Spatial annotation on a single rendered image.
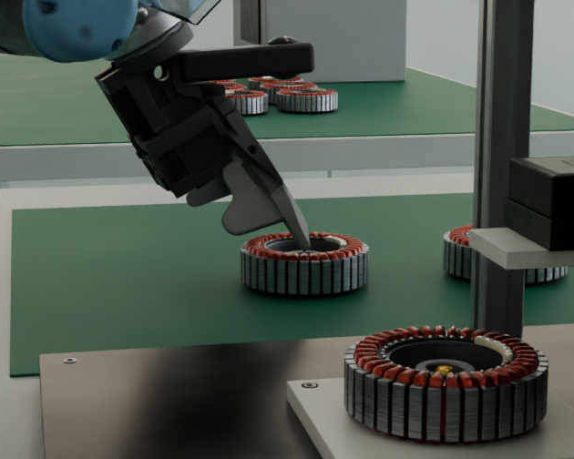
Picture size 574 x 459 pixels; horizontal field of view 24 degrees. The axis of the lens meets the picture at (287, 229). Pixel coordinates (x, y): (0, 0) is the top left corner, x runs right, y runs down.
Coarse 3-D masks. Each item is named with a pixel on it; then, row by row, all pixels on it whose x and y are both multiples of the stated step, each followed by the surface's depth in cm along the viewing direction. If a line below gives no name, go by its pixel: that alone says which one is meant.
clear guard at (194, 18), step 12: (144, 0) 73; (156, 0) 68; (168, 0) 64; (180, 0) 60; (192, 0) 57; (204, 0) 54; (216, 0) 54; (168, 12) 62; (180, 12) 57; (192, 12) 54; (204, 12) 54; (192, 24) 55
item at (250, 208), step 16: (240, 160) 108; (224, 176) 107; (240, 176) 107; (240, 192) 107; (256, 192) 107; (272, 192) 106; (288, 192) 106; (240, 208) 107; (256, 208) 107; (272, 208) 106; (288, 208) 106; (224, 224) 106; (240, 224) 106; (256, 224) 106; (272, 224) 107; (288, 224) 106; (304, 224) 107; (304, 240) 107
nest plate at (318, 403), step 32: (288, 384) 79; (320, 384) 79; (320, 416) 74; (320, 448) 71; (352, 448) 69; (384, 448) 69; (416, 448) 69; (448, 448) 69; (480, 448) 69; (512, 448) 69; (544, 448) 69
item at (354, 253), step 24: (264, 240) 117; (288, 240) 118; (312, 240) 118; (336, 240) 117; (360, 240) 116; (264, 264) 111; (288, 264) 110; (312, 264) 110; (336, 264) 111; (360, 264) 113; (264, 288) 112; (288, 288) 111; (312, 288) 110; (336, 288) 111
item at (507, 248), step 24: (528, 168) 72; (552, 168) 71; (528, 192) 72; (552, 192) 69; (504, 216) 76; (528, 216) 72; (552, 216) 70; (480, 240) 74; (504, 240) 72; (528, 240) 72; (552, 240) 69; (504, 264) 70; (528, 264) 70; (552, 264) 70
